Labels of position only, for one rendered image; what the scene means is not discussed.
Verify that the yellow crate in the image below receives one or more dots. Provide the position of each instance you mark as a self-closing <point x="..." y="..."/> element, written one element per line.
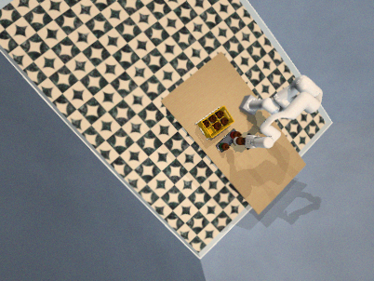
<point x="210" y="130"/>

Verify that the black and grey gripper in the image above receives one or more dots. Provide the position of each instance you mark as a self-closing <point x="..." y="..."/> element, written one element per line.
<point x="248" y="139"/>

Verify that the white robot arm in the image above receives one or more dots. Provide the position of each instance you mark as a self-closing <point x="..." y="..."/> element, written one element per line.
<point x="285" y="106"/>

